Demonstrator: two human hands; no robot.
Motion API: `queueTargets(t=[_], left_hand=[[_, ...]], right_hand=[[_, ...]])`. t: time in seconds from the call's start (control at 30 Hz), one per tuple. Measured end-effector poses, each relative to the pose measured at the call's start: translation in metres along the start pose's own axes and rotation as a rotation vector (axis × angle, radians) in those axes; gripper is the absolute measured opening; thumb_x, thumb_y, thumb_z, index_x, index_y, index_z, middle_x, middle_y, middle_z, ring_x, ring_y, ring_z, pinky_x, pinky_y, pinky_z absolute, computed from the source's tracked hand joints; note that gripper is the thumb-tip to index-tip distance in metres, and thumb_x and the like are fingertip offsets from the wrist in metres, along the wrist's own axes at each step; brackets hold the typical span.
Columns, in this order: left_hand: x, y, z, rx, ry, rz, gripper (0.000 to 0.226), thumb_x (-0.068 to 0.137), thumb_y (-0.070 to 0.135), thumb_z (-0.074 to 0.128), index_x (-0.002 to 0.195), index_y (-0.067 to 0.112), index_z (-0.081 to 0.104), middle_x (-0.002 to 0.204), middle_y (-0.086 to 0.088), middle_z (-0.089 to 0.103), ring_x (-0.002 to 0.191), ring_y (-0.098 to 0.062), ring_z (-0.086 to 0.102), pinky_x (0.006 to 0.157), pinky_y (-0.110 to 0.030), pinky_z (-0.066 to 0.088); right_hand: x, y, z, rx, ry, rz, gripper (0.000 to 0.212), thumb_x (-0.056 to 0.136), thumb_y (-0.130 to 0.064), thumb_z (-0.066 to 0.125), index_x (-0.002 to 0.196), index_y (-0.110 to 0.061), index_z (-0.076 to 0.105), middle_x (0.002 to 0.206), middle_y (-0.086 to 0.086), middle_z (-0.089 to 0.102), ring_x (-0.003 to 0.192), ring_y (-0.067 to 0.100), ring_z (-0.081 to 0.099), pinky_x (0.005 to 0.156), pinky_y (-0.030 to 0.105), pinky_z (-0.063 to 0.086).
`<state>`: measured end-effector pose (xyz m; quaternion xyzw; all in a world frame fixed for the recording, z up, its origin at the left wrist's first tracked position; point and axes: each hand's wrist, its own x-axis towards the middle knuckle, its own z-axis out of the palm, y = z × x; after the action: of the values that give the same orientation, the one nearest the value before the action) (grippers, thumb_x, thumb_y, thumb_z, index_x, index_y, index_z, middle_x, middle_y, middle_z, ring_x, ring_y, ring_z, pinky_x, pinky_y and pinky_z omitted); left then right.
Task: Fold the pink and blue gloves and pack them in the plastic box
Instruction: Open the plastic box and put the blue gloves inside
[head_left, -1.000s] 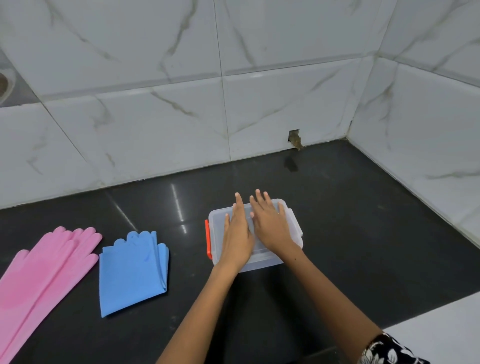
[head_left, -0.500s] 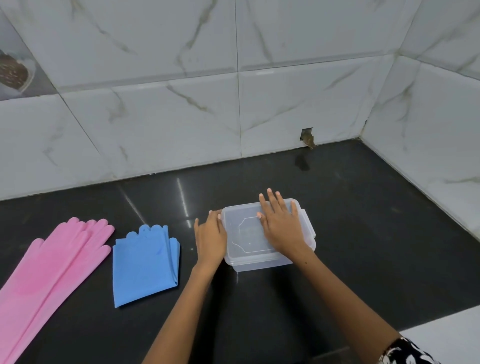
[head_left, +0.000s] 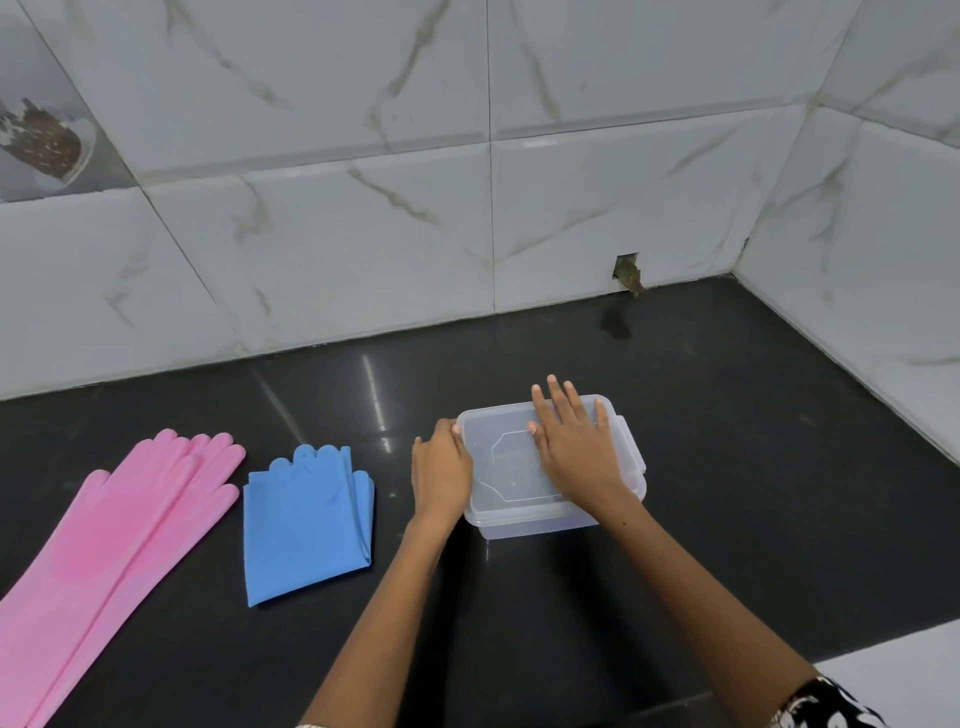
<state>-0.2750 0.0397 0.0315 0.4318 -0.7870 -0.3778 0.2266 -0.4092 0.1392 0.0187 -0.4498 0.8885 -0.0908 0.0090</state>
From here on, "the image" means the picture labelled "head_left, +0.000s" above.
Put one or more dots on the person's left hand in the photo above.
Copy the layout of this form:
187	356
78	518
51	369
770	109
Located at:
442	480

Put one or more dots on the person's right hand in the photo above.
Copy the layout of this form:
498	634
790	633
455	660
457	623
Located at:
581	465

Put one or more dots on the clear plastic box lid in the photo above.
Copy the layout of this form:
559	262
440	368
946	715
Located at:
502	465

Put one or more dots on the person's left forearm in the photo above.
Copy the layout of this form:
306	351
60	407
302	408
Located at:
382	630

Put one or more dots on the pink rubber glove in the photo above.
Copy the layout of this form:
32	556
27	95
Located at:
202	495
67	600

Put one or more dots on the black white patterned sleeve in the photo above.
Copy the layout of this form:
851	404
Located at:
825	705

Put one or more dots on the person's right forearm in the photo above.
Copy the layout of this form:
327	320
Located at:
705	615

